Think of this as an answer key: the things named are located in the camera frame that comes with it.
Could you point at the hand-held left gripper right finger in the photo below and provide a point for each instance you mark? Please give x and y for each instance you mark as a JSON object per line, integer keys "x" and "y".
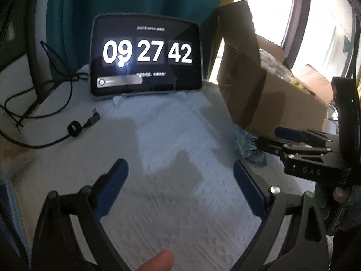
{"x": 251, "y": 190}

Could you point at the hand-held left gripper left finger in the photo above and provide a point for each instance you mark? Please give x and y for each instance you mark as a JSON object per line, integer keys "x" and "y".
{"x": 112, "y": 187}

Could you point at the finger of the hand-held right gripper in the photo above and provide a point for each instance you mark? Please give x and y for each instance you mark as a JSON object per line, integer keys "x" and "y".
{"x": 290, "y": 133}
{"x": 270, "y": 146}

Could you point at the blue snack packet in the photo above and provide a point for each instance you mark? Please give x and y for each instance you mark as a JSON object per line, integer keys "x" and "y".
{"x": 248, "y": 148}

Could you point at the brown cardboard box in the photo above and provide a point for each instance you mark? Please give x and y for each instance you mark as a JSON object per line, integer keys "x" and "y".
{"x": 268, "y": 101}

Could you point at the yellow snack packet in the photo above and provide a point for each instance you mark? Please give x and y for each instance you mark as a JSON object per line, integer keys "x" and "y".
{"x": 300, "y": 86}

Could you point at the person's right hand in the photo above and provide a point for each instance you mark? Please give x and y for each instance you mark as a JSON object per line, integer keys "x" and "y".
{"x": 341, "y": 195}

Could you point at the person's left hand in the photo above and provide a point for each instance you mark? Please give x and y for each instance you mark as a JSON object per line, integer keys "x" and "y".
{"x": 158, "y": 262}

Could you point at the white textured tablecloth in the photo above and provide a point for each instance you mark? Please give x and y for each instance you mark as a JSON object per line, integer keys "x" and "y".
{"x": 174, "y": 161}

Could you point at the black tablet clock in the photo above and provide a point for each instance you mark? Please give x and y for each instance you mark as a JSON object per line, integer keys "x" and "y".
{"x": 146, "y": 56}

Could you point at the black window frame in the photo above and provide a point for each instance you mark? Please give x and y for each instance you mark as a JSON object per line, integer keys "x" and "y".
{"x": 299, "y": 19}

